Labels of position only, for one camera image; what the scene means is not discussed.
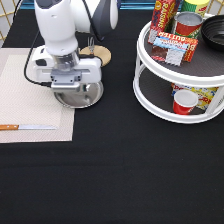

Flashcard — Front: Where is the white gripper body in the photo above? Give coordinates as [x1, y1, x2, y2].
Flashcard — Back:
[31, 45, 101, 83]

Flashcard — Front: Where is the silver metal plate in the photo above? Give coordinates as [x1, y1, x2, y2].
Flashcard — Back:
[54, 82, 104, 109]

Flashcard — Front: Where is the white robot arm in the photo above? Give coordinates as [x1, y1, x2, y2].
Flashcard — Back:
[32, 0, 118, 83]

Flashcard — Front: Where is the beige woven placemat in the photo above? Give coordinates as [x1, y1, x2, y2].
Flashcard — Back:
[0, 48, 74, 143]

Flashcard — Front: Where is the round wooden coaster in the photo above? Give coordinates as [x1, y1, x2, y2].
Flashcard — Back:
[80, 45, 111, 66]

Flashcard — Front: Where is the white two-tier turntable rack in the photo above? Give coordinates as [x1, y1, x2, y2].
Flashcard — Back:
[133, 22, 224, 124]

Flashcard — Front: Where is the orange butter box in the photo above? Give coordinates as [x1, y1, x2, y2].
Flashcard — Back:
[152, 32, 198, 63]

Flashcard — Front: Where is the small chocolate packet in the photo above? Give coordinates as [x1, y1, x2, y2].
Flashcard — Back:
[151, 46, 184, 66]

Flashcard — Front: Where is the red raisins box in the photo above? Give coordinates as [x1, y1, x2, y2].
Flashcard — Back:
[148, 0, 175, 44]

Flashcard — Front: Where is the red plastic cup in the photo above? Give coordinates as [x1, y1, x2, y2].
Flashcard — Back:
[173, 89, 198, 115]

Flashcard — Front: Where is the red tin can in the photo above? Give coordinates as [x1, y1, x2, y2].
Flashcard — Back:
[173, 11, 203, 39]

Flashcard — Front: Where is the yellow box lower shelf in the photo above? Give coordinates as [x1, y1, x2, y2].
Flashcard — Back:
[171, 83, 218, 110]

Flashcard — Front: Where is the yellow green canister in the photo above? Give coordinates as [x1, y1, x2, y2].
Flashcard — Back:
[181, 0, 210, 16]

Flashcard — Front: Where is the black bowl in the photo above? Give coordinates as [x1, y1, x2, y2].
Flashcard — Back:
[201, 15, 224, 52]

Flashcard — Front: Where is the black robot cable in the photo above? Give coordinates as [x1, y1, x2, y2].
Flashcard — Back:
[23, 31, 53, 88]

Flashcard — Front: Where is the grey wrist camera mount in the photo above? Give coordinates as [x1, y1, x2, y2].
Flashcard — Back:
[51, 69, 82, 92]

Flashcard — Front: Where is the wooden handled knife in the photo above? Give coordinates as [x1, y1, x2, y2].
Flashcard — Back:
[0, 124, 57, 131]

